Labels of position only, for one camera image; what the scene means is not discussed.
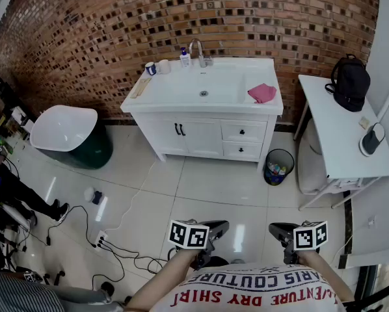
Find black floor cables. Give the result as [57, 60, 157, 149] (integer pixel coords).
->
[46, 205, 169, 292]

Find white floor cable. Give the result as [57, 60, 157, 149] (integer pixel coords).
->
[103, 159, 158, 237]

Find black backpack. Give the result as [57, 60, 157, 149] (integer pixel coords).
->
[325, 53, 371, 112]

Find pink cloth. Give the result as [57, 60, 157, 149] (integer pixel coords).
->
[247, 83, 277, 104]

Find white-topped green pedestal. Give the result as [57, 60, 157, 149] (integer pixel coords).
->
[29, 105, 114, 170]

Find person's left forearm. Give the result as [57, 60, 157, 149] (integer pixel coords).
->
[124, 248, 202, 312]

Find cluttered dark shelf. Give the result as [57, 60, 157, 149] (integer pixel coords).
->
[0, 71, 33, 142]

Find person's white printed shirt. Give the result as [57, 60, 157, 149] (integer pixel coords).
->
[148, 262, 347, 312]

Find person's right forearm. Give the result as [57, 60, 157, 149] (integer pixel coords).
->
[297, 250, 356, 305]

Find white cup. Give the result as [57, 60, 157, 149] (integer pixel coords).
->
[157, 58, 172, 75]

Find white pump bottle blue cap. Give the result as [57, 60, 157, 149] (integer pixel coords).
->
[180, 46, 192, 68]

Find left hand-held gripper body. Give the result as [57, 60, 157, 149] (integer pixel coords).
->
[167, 219, 219, 270]

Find colourful crumpled rubbish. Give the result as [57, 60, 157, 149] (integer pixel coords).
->
[267, 161, 288, 183]

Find white vanity sink cabinet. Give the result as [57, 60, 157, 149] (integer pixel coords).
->
[120, 57, 284, 116]

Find chrome faucet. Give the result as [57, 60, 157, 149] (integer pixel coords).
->
[188, 38, 214, 68]

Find white power strip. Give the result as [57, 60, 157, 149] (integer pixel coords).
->
[93, 229, 109, 252]

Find black metal door frame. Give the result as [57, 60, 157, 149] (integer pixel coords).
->
[342, 263, 389, 312]

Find white cabinet door black handle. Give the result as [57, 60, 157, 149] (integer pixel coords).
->
[148, 118, 189, 155]
[184, 119, 224, 157]

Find black mesh trash bin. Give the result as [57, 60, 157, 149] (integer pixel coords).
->
[263, 148, 295, 187]

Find grey pouch with strap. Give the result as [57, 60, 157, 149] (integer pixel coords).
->
[358, 122, 386, 157]

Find thin white wall cable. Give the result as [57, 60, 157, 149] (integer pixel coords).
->
[330, 235, 353, 266]

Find white side table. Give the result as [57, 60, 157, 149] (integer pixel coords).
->
[293, 74, 389, 211]

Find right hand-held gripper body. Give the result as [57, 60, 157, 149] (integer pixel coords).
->
[282, 221, 329, 265]

